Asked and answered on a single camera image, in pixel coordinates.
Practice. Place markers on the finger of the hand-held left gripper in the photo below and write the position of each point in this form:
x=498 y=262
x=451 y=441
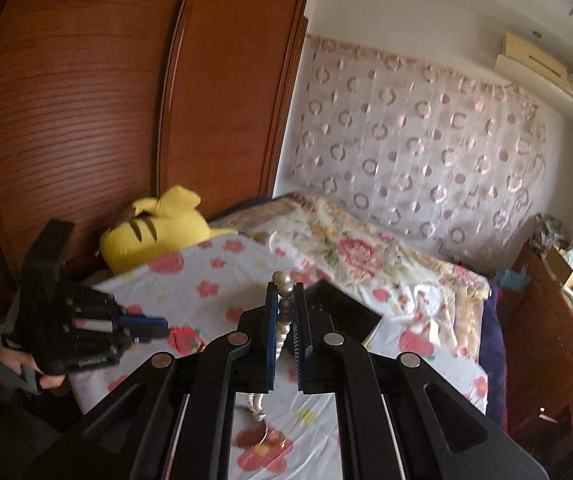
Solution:
x=146 y=335
x=139 y=320

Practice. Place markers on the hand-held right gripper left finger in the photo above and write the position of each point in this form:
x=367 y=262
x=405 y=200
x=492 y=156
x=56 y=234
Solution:
x=270 y=340

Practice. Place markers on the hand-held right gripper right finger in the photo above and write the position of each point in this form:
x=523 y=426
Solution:
x=301 y=345

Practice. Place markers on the black box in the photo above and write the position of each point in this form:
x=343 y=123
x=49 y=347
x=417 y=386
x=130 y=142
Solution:
x=351 y=315

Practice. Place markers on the person's left hand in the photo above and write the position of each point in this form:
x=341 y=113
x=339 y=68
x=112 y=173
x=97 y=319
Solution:
x=14 y=360

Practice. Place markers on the strawberry print bedsheet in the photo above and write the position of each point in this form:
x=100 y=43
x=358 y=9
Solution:
x=191 y=280

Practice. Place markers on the yellow plush toy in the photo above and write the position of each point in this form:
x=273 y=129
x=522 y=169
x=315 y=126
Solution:
x=156 y=230

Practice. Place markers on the floral blanket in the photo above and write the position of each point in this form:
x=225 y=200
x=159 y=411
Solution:
x=356 y=250

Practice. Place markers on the navy blue blanket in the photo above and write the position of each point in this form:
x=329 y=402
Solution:
x=493 y=350

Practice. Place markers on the brown wooden wardrobe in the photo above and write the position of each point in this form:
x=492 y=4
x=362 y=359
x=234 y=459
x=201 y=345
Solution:
x=91 y=110

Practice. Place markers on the blue bag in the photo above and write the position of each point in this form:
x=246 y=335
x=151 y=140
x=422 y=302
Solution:
x=512 y=280

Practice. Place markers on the circle patterned sheer curtain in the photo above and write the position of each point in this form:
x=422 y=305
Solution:
x=416 y=150

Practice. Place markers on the brown wooden cabinet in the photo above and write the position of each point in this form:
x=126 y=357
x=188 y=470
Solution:
x=546 y=350

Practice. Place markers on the stack of magazines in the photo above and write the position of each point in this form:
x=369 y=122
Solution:
x=548 y=232

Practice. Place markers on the cardboard box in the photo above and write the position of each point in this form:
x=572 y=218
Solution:
x=563 y=267

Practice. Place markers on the beige air conditioner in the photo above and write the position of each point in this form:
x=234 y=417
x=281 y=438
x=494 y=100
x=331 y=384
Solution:
x=536 y=75

